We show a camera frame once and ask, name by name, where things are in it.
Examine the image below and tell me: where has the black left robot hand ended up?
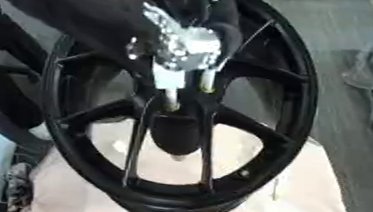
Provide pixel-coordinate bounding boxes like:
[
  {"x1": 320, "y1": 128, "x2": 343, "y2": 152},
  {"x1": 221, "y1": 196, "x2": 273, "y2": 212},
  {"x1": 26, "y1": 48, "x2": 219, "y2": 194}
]
[{"x1": 0, "y1": 0, "x2": 250, "y2": 86}]

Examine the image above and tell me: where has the white pin with flat head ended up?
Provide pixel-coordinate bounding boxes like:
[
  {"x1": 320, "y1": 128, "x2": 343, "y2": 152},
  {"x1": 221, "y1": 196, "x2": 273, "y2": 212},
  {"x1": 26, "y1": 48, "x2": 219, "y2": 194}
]
[
  {"x1": 147, "y1": 61, "x2": 190, "y2": 114},
  {"x1": 196, "y1": 67, "x2": 221, "y2": 94}
]

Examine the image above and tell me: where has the black spoked wheel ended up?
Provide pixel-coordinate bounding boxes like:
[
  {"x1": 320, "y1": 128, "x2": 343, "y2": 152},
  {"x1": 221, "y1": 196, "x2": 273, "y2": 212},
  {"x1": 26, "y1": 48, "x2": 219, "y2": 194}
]
[{"x1": 27, "y1": 0, "x2": 331, "y2": 212}]

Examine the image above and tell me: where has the grey cloth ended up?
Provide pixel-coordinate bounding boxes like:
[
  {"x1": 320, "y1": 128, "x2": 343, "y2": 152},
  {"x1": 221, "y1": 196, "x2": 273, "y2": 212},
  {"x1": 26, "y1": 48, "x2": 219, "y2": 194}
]
[{"x1": 339, "y1": 48, "x2": 373, "y2": 101}]

